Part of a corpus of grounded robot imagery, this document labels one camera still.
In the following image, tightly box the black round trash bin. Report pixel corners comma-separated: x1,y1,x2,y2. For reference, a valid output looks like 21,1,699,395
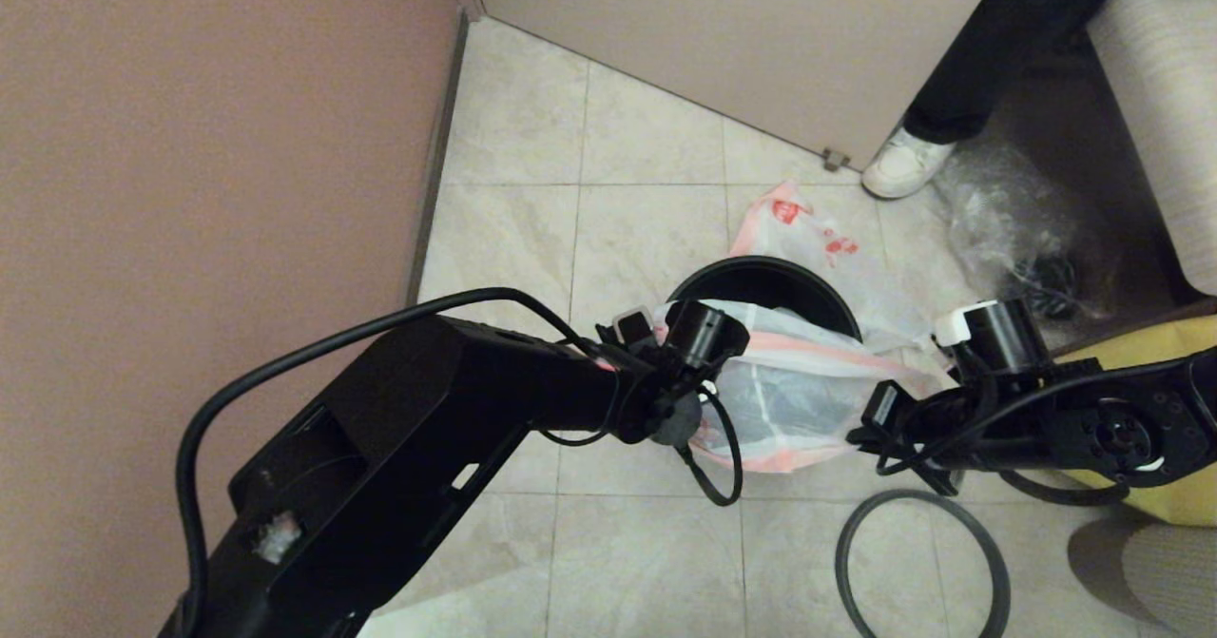
666,256,864,344

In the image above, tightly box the white red-printed plastic bag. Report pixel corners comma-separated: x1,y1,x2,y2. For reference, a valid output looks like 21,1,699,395
727,180,952,358

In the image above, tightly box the full translucent trash bag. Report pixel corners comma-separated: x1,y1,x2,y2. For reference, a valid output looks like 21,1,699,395
651,298,956,474

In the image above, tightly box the clear crumpled plastic bag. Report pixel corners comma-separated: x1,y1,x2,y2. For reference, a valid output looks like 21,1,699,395
937,139,1118,322

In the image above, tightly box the beige door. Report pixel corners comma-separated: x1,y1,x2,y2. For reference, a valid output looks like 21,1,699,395
464,0,1014,171

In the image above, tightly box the person's leg with white shoe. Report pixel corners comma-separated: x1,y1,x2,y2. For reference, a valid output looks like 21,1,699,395
860,0,1147,200

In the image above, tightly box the yellow cloth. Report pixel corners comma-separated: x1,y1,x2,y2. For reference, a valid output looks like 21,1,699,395
1055,315,1217,528

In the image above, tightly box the beige upholstered sofa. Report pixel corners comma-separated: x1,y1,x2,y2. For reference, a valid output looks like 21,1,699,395
1084,0,1217,297

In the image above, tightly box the grey fabric stool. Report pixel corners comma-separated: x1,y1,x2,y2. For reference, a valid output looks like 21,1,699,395
1122,522,1217,638

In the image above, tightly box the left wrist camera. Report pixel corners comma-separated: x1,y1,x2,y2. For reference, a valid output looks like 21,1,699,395
613,307,659,346

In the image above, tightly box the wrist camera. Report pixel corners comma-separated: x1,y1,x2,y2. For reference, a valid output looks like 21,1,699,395
613,307,659,346
933,307,973,346

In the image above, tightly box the black cable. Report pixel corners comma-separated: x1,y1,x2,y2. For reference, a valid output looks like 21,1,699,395
176,286,592,638
677,383,744,509
996,465,1134,509

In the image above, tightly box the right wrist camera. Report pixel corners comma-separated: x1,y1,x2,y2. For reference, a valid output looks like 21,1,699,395
933,307,973,346

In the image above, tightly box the dark grey bin ring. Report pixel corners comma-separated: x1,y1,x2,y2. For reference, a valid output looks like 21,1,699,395
835,489,1011,638

